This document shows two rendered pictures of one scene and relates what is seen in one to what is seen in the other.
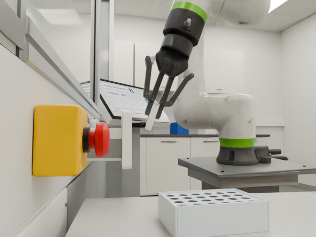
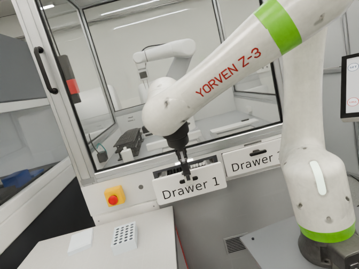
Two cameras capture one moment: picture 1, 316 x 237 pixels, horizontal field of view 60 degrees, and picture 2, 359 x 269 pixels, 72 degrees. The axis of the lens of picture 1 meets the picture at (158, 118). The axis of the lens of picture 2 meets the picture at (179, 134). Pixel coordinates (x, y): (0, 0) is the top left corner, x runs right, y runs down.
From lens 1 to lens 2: 1.23 m
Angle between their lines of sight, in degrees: 98
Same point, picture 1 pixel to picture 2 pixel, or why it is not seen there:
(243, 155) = (302, 242)
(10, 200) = (100, 207)
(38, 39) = (101, 175)
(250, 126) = (301, 213)
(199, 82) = (288, 128)
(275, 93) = not seen: outside the picture
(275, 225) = (118, 258)
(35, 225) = (118, 212)
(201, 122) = not seen: hidden behind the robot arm
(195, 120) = not seen: hidden behind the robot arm
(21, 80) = (97, 187)
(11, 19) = (87, 180)
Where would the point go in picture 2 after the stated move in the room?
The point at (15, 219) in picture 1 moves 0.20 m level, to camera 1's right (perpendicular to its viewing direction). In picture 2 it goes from (104, 210) to (85, 238)
